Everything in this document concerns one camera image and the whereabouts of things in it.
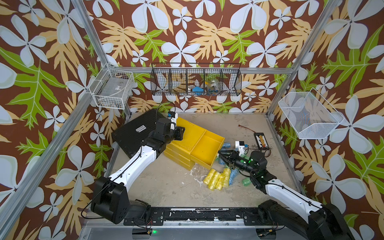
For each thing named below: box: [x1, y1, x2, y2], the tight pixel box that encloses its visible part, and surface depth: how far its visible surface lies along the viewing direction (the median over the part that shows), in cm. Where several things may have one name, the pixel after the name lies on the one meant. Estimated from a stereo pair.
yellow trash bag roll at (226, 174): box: [222, 167, 232, 188], surface depth 84 cm
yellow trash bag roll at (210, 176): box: [203, 168, 217, 185], surface depth 87 cm
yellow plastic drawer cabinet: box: [164, 117, 221, 171], surface depth 82 cm
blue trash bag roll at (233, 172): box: [229, 168, 239, 186], surface depth 87 cm
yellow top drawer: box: [190, 129, 225, 170], surface depth 82 cm
